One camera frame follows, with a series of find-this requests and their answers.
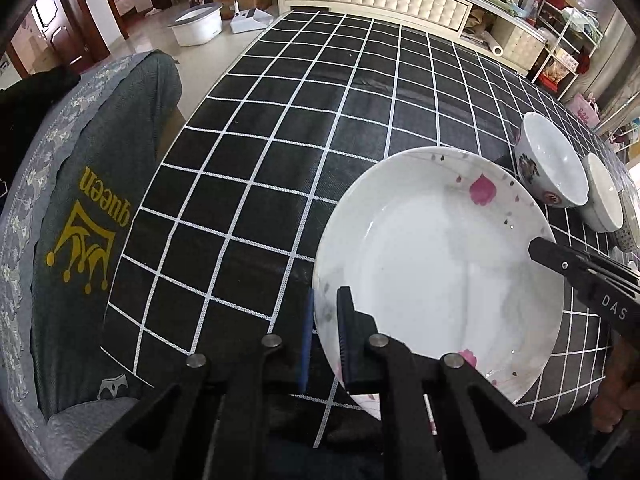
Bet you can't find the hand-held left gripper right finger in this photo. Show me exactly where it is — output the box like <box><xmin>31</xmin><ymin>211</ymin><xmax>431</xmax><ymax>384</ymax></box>
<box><xmin>336</xmin><ymin>286</ymin><xmax>587</xmax><ymax>480</ymax></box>

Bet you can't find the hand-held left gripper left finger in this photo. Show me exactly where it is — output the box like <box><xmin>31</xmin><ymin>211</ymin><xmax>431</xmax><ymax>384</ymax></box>
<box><xmin>62</xmin><ymin>287</ymin><xmax>316</xmax><ymax>480</ymax></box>

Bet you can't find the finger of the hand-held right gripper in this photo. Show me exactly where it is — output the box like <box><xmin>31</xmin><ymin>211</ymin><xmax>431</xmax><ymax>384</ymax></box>
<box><xmin>529</xmin><ymin>236</ymin><xmax>640</xmax><ymax>295</ymax></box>

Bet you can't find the bowl with speckled pattern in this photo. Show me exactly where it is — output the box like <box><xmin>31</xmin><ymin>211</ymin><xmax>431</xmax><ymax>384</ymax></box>
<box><xmin>614</xmin><ymin>194</ymin><xmax>640</xmax><ymax>252</ymax></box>

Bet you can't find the white plate with pink flowers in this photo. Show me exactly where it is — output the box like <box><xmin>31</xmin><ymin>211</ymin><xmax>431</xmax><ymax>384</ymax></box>
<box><xmin>312</xmin><ymin>146</ymin><xmax>566</xmax><ymax>423</ymax></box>

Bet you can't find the person's right hand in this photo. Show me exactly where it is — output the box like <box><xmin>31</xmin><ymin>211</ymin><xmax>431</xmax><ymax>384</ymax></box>
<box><xmin>591</xmin><ymin>336</ymin><xmax>640</xmax><ymax>430</ymax></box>

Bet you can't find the plain white bowl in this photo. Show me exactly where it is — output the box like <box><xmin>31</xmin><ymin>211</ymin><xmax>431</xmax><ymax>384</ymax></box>
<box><xmin>579</xmin><ymin>152</ymin><xmax>626</xmax><ymax>234</ymax></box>

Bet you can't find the white bowl with floral print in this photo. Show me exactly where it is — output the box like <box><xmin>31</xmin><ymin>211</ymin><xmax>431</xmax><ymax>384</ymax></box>
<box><xmin>514</xmin><ymin>112</ymin><xmax>591</xmax><ymax>209</ymax></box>

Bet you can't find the pink storage box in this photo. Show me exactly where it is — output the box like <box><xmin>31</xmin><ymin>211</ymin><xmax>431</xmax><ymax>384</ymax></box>
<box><xmin>569</xmin><ymin>92</ymin><xmax>602</xmax><ymax>127</ymax></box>

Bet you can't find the black checked tablecloth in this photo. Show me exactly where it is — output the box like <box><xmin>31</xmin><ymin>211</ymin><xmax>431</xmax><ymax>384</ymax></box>
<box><xmin>100</xmin><ymin>7</ymin><xmax>640</xmax><ymax>450</ymax></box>

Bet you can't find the grey chair cover with crown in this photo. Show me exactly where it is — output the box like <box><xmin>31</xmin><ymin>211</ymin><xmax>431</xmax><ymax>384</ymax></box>
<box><xmin>0</xmin><ymin>50</ymin><xmax>183</xmax><ymax>480</ymax></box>

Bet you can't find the white plastic tub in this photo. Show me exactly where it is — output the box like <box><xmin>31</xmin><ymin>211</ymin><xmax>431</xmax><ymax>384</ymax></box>
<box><xmin>166</xmin><ymin>2</ymin><xmax>224</xmax><ymax>47</ymax></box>

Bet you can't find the dark cloth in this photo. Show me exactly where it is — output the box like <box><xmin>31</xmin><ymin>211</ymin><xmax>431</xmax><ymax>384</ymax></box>
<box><xmin>0</xmin><ymin>66</ymin><xmax>82</xmax><ymax>183</ymax></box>

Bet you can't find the brown wooden door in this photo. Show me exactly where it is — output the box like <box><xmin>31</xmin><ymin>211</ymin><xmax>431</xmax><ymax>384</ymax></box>
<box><xmin>7</xmin><ymin>0</ymin><xmax>130</xmax><ymax>80</ymax></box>

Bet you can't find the white wire shelf rack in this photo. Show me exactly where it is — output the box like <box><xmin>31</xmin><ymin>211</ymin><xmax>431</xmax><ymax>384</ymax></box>
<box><xmin>529</xmin><ymin>0</ymin><xmax>607</xmax><ymax>102</ymax></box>

